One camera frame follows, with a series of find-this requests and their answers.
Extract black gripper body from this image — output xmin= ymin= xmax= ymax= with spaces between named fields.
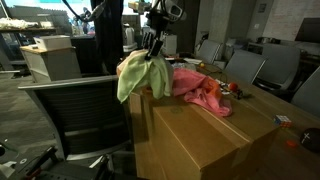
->
xmin=145 ymin=16 xmax=168 ymax=43

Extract light green towel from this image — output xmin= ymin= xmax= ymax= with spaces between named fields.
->
xmin=116 ymin=49 xmax=175 ymax=104

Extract pink shirt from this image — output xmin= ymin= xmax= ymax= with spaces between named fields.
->
xmin=171 ymin=67 xmax=234 ymax=118

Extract white storage box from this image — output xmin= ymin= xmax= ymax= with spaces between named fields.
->
xmin=33 ymin=34 xmax=73 ymax=52

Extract large closed cardboard box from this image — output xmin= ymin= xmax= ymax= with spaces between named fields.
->
xmin=128 ymin=84 xmax=281 ymax=180

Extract white kettle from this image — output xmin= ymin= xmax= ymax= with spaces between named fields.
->
xmin=122 ymin=23 xmax=139 ymax=53

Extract large crumpled clear plastic bag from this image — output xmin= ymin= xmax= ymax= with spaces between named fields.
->
xmin=173 ymin=61 xmax=198 ymax=72

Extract grey padded chair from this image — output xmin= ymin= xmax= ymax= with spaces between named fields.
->
xmin=195 ymin=39 xmax=224 ymax=65
xmin=254 ymin=43 xmax=303 ymax=93
xmin=224 ymin=49 xmax=268 ymax=84
xmin=291 ymin=66 xmax=320 ymax=118

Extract red ball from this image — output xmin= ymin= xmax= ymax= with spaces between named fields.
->
xmin=228 ymin=82 xmax=240 ymax=93

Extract white cabinet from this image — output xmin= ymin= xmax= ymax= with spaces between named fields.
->
xmin=19 ymin=44 xmax=83 ymax=84

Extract white cloth pile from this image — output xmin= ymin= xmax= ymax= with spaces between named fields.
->
xmin=0 ymin=17 xmax=40 ymax=30

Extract rubik's cube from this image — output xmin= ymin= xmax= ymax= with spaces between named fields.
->
xmin=273 ymin=114 xmax=293 ymax=129

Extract black equipment rack orange clamps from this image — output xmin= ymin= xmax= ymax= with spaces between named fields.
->
xmin=0 ymin=141 xmax=113 ymax=180

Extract small orange disc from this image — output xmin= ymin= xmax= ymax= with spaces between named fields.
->
xmin=285 ymin=139 xmax=299 ymax=149

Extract black ball with white cross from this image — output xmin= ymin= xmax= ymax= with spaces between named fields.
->
xmin=299 ymin=127 xmax=320 ymax=154

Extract grey chair with silver frame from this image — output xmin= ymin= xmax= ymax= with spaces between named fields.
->
xmin=18 ymin=74 xmax=135 ymax=180

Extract dark wall screen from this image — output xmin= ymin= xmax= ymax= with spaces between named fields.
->
xmin=294 ymin=17 xmax=320 ymax=44

